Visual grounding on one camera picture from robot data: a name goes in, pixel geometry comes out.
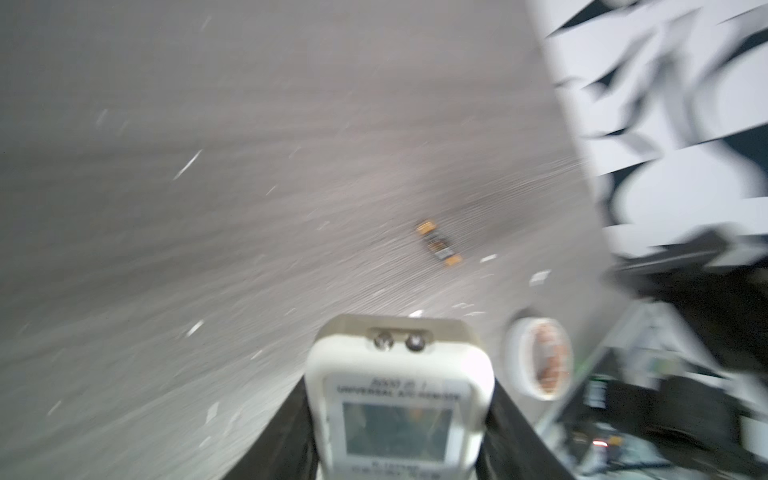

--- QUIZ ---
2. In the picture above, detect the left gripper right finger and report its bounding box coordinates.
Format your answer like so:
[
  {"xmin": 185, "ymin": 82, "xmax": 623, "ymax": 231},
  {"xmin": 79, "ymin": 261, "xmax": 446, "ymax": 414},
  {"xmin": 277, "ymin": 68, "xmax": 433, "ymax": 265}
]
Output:
[{"xmin": 476, "ymin": 380, "xmax": 575, "ymax": 480}]

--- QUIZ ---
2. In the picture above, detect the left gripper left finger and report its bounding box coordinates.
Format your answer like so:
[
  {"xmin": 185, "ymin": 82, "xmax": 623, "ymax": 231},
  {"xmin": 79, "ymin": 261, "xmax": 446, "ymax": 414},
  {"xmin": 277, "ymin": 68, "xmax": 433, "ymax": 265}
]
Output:
[{"xmin": 223, "ymin": 377, "xmax": 318, "ymax": 480}]

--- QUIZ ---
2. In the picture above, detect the white remote control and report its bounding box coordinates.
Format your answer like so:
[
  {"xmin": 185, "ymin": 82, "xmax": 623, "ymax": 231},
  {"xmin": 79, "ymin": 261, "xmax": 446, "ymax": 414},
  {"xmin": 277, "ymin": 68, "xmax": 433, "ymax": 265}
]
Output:
[{"xmin": 304, "ymin": 314, "xmax": 496, "ymax": 480}]

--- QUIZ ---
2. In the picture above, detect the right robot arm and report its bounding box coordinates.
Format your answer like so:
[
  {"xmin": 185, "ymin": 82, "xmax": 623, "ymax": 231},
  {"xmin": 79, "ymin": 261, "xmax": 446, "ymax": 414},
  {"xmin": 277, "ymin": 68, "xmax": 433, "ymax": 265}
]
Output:
[{"xmin": 541, "ymin": 227, "xmax": 767, "ymax": 479}]

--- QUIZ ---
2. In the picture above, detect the black gold battery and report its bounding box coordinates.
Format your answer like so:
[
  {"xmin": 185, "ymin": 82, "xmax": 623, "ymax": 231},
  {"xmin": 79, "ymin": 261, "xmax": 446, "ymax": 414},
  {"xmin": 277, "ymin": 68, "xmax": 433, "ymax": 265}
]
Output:
[
  {"xmin": 416, "ymin": 220, "xmax": 446, "ymax": 252},
  {"xmin": 429, "ymin": 239, "xmax": 462, "ymax": 266}
]

